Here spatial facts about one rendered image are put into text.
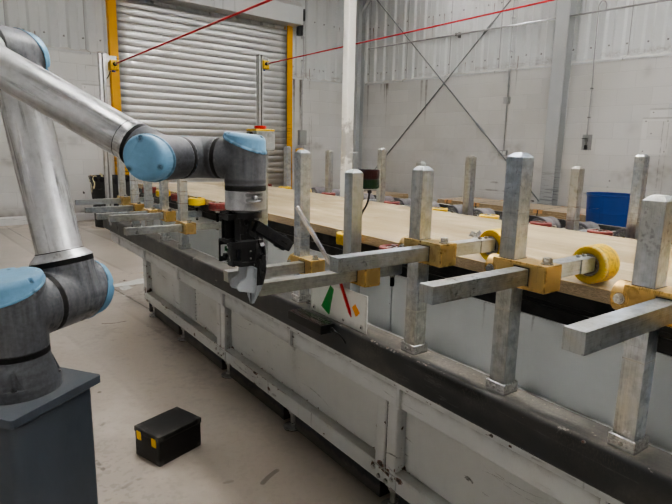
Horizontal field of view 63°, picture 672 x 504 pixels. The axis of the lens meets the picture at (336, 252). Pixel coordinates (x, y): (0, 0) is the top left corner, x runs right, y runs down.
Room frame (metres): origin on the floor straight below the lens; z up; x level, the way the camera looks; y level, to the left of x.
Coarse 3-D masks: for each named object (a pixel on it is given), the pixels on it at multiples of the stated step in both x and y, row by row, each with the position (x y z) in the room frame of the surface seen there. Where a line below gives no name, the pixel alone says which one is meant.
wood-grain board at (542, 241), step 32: (192, 192) 3.06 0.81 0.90; (224, 192) 3.10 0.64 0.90; (288, 192) 3.19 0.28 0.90; (288, 224) 2.06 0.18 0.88; (320, 224) 1.90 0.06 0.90; (384, 224) 1.93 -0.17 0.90; (448, 224) 1.97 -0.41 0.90; (480, 224) 1.98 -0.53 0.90; (480, 256) 1.38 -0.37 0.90; (544, 256) 1.39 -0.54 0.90; (576, 288) 1.11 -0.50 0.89; (608, 288) 1.07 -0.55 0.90
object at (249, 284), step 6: (246, 270) 1.18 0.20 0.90; (252, 270) 1.18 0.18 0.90; (246, 276) 1.18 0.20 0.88; (252, 276) 1.18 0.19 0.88; (240, 282) 1.17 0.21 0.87; (246, 282) 1.18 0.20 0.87; (252, 282) 1.19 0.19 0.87; (240, 288) 1.17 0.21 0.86; (246, 288) 1.18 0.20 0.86; (252, 288) 1.19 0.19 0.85; (258, 288) 1.19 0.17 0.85; (252, 294) 1.20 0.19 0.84; (258, 294) 1.19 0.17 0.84; (252, 300) 1.20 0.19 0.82
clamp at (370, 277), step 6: (360, 270) 1.35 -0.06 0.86; (366, 270) 1.34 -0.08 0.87; (372, 270) 1.35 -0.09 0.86; (378, 270) 1.36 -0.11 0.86; (360, 276) 1.35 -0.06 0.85; (366, 276) 1.34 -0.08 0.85; (372, 276) 1.35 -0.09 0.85; (378, 276) 1.36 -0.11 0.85; (354, 282) 1.37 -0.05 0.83; (360, 282) 1.35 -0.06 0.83; (366, 282) 1.34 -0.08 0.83; (372, 282) 1.35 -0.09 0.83; (378, 282) 1.36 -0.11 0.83
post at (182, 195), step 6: (180, 180) 2.42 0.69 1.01; (186, 180) 2.43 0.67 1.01; (180, 186) 2.42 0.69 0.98; (186, 186) 2.43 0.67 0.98; (180, 192) 2.42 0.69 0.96; (186, 192) 2.43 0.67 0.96; (180, 198) 2.41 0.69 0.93; (186, 198) 2.43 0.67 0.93; (180, 204) 2.41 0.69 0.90; (186, 204) 2.43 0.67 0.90; (180, 210) 2.41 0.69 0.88; (186, 210) 2.43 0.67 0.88; (180, 216) 2.42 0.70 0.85; (186, 216) 2.43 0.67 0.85; (180, 234) 2.42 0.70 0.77; (180, 240) 2.42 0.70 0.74; (186, 240) 2.43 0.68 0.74
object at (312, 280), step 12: (288, 276) 1.28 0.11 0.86; (300, 276) 1.28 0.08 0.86; (312, 276) 1.29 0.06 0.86; (324, 276) 1.31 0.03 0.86; (336, 276) 1.33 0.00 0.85; (348, 276) 1.35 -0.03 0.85; (384, 276) 1.42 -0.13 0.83; (264, 288) 1.21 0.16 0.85; (276, 288) 1.23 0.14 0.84; (288, 288) 1.25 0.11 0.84; (300, 288) 1.27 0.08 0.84
